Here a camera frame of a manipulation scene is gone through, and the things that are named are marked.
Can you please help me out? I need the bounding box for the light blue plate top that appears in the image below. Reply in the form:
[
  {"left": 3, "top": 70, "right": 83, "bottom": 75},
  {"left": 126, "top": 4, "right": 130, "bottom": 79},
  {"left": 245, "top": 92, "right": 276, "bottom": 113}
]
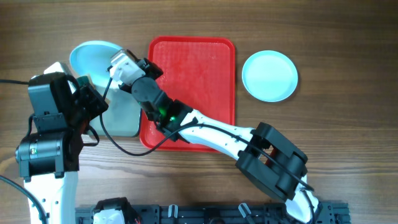
[{"left": 70, "top": 40, "right": 122, "bottom": 92}]

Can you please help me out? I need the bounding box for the light blue plate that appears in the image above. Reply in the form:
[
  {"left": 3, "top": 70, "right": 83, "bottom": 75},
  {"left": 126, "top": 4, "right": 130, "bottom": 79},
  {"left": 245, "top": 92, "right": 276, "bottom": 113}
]
[
  {"left": 241, "top": 50, "right": 299, "bottom": 103},
  {"left": 70, "top": 40, "right": 122, "bottom": 92}
]

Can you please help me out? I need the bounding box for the green yellow sponge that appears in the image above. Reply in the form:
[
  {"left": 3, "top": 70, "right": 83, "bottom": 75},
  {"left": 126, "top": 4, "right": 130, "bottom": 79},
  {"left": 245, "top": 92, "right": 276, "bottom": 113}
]
[{"left": 77, "top": 73, "right": 96, "bottom": 90}]

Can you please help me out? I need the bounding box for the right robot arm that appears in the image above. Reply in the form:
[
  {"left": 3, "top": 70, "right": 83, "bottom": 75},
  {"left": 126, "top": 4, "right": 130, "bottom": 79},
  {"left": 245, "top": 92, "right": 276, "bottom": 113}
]
[{"left": 110, "top": 57, "right": 318, "bottom": 223}]

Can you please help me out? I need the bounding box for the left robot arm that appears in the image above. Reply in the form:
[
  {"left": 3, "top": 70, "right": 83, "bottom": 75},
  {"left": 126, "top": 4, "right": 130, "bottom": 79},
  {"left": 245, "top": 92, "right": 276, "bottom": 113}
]
[{"left": 16, "top": 62, "right": 108, "bottom": 223}]

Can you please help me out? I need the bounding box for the black water tray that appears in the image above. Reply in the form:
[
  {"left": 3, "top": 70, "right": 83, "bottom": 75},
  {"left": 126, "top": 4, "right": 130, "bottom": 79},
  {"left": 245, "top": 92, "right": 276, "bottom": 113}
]
[{"left": 102, "top": 82, "right": 141, "bottom": 137}]

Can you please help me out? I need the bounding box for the red plastic tray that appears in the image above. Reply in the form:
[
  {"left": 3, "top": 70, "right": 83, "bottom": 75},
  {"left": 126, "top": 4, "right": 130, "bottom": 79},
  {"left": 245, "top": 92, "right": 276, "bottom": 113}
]
[{"left": 139, "top": 35, "right": 237, "bottom": 153}]

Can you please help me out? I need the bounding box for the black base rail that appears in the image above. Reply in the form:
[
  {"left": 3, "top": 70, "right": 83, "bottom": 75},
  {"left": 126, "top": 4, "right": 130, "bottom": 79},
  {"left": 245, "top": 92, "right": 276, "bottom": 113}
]
[{"left": 74, "top": 197, "right": 351, "bottom": 224}]

